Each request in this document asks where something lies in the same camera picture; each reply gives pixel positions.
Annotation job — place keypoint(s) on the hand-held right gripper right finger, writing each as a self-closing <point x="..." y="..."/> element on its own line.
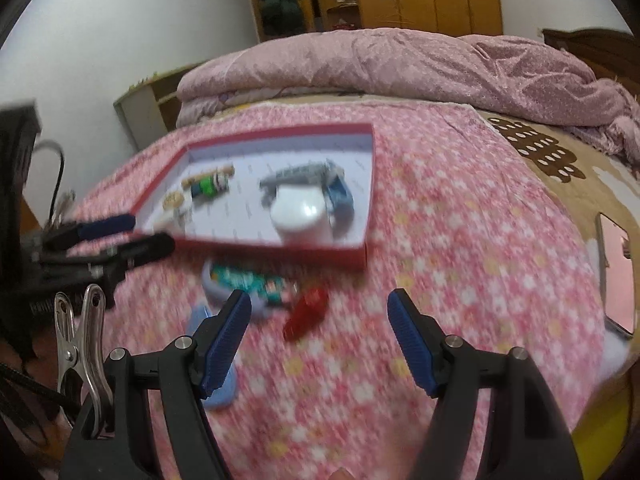
<point x="412" y="340"/>

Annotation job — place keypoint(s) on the pink floral bedsheet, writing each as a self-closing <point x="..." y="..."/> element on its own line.
<point x="450" y="210"/>

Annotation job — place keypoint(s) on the metal spring clip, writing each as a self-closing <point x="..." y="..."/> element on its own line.
<point x="82" y="340"/>

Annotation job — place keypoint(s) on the pink quilt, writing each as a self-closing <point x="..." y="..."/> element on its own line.
<point x="400" y="60"/>

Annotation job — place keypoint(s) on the beige patterned blanket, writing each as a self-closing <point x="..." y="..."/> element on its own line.
<point x="550" y="150"/>

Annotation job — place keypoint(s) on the white earbud case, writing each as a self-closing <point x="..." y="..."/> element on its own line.
<point x="300" y="215"/>

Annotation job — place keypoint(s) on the dark backpack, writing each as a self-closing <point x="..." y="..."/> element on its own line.
<point x="280" y="7"/>

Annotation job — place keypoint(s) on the blue correction tape dispenser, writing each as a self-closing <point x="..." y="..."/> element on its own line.
<point x="340" y="200"/>

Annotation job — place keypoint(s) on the round wooden chess piece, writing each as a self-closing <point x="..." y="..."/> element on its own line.
<point x="173" y="201"/>

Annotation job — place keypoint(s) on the green bedside cabinet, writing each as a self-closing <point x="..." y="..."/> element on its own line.
<point x="140" y="115"/>

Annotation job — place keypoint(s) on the red shallow cardboard box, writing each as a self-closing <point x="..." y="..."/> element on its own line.
<point x="320" y="256"/>

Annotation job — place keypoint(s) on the dark wooden headboard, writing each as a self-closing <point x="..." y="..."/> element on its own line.
<point x="600" y="50"/>

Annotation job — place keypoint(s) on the smartphone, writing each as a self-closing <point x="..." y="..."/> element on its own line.
<point x="617" y="280"/>

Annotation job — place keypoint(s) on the grey plastic clip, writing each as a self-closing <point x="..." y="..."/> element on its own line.
<point x="300" y="172"/>

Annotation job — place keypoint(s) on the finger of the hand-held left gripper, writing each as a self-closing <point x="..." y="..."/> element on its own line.
<point x="145" y="250"/>
<point x="107" y="225"/>

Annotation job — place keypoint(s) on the small red plastic object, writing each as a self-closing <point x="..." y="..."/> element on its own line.
<point x="307" y="312"/>

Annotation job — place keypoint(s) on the lavender plastic tube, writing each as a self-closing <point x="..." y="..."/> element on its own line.
<point x="198" y="319"/>

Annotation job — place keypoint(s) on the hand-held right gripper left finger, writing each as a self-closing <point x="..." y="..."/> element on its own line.
<point x="227" y="340"/>

